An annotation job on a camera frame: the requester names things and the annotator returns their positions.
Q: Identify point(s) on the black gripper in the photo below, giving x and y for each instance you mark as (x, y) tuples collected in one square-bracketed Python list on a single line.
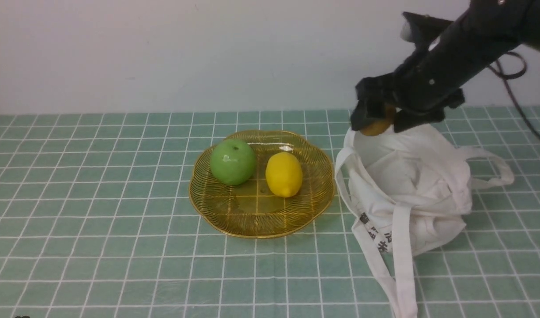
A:
[(447, 55)]

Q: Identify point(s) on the orange fruit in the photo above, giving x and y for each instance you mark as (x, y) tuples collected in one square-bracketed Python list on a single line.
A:
[(377, 127)]

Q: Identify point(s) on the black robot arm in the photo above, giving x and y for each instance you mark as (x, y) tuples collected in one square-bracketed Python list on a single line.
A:
[(529, 31)]

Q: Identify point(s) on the white cloth bag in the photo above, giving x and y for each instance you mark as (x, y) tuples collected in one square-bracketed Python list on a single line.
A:
[(408, 192)]

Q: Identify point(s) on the amber glass fruit plate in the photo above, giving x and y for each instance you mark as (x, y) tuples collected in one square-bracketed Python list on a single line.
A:
[(250, 210)]

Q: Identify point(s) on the yellow lemon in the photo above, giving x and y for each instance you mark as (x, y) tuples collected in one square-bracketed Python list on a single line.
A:
[(284, 175)]

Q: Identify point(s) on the green apple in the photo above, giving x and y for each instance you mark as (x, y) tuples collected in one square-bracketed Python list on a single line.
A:
[(233, 162)]

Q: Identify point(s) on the green checkered tablecloth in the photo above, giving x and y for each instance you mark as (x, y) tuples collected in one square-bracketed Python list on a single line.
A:
[(95, 222)]

